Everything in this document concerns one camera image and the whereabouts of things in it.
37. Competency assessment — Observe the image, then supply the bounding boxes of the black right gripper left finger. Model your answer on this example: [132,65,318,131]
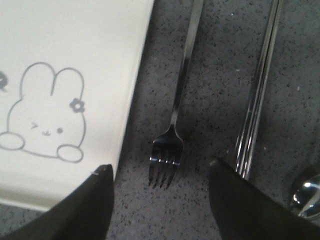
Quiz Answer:
[3,164,114,240]

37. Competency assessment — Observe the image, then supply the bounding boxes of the silver metal chopstick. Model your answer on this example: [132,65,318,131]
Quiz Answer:
[234,0,283,180]
[241,0,283,180]

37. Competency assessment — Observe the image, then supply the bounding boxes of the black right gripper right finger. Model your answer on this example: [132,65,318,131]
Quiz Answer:
[208,158,320,240]

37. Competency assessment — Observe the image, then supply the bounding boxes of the silver metal fork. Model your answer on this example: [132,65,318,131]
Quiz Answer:
[148,0,204,188]

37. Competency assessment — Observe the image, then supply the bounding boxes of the cream rabbit serving tray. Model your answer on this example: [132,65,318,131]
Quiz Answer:
[0,0,154,211]

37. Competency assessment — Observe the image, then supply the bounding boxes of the silver metal spoon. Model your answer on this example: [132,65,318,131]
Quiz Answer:
[289,173,320,220]

